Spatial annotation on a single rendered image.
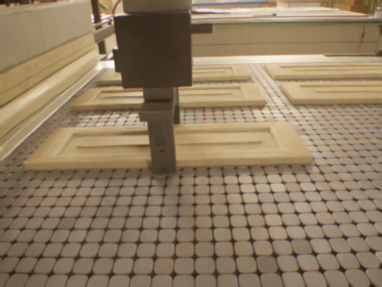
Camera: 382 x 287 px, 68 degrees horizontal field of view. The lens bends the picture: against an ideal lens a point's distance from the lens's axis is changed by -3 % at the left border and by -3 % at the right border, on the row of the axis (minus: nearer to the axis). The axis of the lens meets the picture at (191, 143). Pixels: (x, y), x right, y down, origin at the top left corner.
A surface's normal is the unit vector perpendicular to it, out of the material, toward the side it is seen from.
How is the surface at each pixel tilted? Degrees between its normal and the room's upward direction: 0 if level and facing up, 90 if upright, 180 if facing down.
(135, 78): 90
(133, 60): 90
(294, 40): 90
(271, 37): 90
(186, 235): 0
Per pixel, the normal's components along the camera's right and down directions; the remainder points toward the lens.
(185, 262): -0.04, -0.88
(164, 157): -0.01, 0.47
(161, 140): 0.00, 0.80
